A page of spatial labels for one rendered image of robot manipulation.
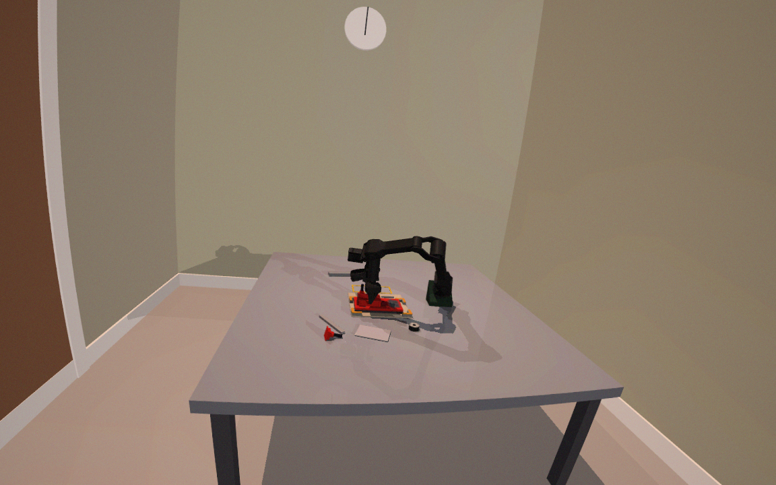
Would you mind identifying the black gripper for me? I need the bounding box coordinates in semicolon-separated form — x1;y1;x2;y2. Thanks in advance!
364;264;381;304

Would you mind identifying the pale pink flat rectangular sheet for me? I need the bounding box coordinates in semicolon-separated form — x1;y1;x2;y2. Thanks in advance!
355;325;391;342

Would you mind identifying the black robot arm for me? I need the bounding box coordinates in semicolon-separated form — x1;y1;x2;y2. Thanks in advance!
348;236;453;298

